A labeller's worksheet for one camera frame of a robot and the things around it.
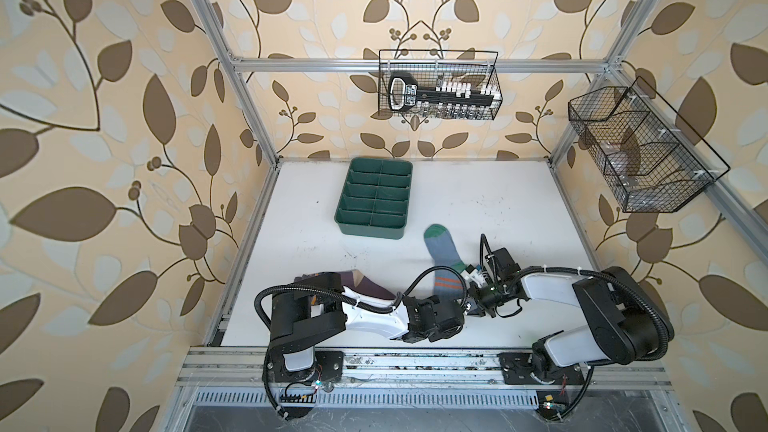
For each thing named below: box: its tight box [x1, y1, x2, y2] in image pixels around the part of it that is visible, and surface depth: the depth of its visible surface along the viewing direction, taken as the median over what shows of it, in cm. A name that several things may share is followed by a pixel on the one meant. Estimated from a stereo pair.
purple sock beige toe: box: [340, 269, 397, 300], surface depth 90 cm
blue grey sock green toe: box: [424, 223, 467, 301], surface depth 98 cm
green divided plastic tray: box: [334, 157, 413, 240], surface depth 106 cm
